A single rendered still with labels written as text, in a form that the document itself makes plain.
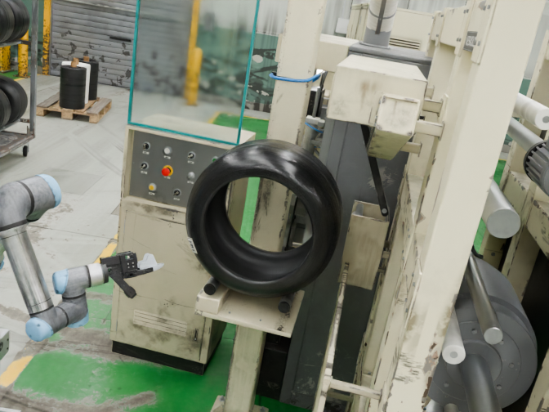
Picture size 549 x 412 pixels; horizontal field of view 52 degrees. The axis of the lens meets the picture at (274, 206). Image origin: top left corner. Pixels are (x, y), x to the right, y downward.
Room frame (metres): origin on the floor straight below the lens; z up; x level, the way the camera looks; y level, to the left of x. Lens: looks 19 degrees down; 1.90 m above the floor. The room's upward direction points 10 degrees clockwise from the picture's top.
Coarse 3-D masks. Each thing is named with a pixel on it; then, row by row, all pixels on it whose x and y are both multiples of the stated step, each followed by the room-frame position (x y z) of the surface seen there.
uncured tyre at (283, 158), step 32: (224, 160) 1.88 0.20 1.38; (256, 160) 1.84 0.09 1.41; (288, 160) 1.85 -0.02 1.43; (192, 192) 1.89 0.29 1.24; (224, 192) 2.12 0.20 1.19; (320, 192) 1.82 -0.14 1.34; (192, 224) 1.86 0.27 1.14; (224, 224) 2.11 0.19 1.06; (320, 224) 1.80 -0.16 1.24; (224, 256) 2.04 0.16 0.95; (256, 256) 2.09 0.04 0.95; (288, 256) 2.08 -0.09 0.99; (320, 256) 1.80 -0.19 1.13; (256, 288) 1.82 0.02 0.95; (288, 288) 1.81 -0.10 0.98
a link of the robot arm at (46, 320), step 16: (0, 192) 1.57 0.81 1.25; (16, 192) 1.58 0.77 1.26; (0, 208) 1.54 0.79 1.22; (16, 208) 1.55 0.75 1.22; (0, 224) 1.52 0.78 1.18; (16, 224) 1.53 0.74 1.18; (16, 240) 1.52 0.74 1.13; (16, 256) 1.51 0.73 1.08; (32, 256) 1.54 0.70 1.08; (16, 272) 1.50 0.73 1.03; (32, 272) 1.51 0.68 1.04; (32, 288) 1.50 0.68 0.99; (32, 304) 1.49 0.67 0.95; (48, 304) 1.51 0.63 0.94; (32, 320) 1.46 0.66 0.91; (48, 320) 1.48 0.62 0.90; (64, 320) 1.53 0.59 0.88; (32, 336) 1.46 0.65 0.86; (48, 336) 1.47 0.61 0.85
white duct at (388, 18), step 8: (376, 0) 2.63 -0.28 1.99; (392, 0) 2.61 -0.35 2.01; (368, 8) 2.71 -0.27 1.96; (376, 8) 2.65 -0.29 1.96; (392, 8) 2.64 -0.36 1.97; (368, 16) 2.72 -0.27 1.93; (376, 16) 2.67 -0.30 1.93; (384, 16) 2.66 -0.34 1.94; (392, 16) 2.68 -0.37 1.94; (368, 24) 2.73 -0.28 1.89; (376, 24) 2.69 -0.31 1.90; (384, 24) 2.69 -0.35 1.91; (392, 24) 2.73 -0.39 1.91
